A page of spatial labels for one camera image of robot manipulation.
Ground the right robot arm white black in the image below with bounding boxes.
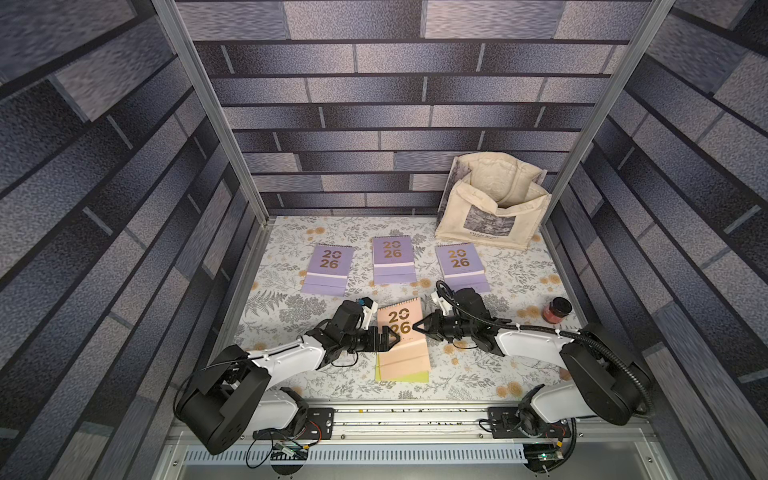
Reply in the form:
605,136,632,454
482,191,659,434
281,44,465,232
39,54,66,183
413,281,655,436

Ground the floral patterned table mat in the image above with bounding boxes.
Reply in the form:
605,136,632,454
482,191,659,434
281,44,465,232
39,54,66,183
235,217,571,402

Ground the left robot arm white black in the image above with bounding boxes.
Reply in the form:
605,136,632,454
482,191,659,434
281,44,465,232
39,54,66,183
173,297,401,455

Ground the left purple 2026 calendar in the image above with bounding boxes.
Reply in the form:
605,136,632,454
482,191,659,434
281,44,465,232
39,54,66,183
302,244,355,297

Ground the green 2026 desk calendar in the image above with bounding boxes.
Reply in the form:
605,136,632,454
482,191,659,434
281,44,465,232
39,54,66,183
374,355,431,383

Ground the black corrugated cable conduit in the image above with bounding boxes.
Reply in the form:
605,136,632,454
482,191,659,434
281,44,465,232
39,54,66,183
435,280,652,415

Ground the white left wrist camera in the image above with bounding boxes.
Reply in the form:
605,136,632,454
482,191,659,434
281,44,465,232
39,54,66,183
357,297,378,330

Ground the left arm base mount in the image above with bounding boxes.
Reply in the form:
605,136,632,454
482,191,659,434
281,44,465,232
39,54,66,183
244,403,336,441

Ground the right green circuit board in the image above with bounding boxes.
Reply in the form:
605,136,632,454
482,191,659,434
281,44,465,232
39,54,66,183
523,444,563,470

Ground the red jar black lid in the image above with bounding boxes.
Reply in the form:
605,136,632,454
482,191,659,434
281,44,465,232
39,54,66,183
541,297,573,325

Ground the green circuit board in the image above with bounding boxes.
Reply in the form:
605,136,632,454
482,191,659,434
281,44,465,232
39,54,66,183
270,442,310,462
523,444,563,470

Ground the cream canvas tote bag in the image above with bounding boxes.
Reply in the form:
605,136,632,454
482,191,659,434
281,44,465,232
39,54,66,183
435,152,551,251

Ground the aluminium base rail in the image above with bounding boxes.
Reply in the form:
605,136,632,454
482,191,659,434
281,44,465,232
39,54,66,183
151,401,676,479

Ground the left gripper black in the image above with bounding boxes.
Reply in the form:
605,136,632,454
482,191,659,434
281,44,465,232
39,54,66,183
341,326,403,353

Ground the right aluminium frame post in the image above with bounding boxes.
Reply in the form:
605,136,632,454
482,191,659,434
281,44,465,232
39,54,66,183
542,0,678,224

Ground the middle purple 2026 calendar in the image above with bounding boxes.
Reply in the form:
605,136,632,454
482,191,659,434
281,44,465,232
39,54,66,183
372,236,417,285

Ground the left green circuit board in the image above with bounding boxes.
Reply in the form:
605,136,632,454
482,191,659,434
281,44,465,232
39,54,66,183
270,442,310,462

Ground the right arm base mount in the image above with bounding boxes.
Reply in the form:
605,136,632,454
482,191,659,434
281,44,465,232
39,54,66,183
478,406,572,440

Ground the left aluminium frame post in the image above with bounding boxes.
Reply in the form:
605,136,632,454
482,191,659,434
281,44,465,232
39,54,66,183
149,0,270,224

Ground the right purple 2026 calendar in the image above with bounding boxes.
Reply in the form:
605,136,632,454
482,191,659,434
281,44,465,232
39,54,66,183
435,243,491,294

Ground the aluminium frame post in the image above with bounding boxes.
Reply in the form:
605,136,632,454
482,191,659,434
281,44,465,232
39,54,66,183
149,0,270,224
542,0,678,224

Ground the pink 2026 desk calendar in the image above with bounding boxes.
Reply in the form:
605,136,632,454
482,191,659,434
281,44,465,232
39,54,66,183
377,298,430,364

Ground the purple 2026 calendar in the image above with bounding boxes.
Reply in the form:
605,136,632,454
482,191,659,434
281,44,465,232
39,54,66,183
372,236,417,285
302,244,355,297
435,243,491,294

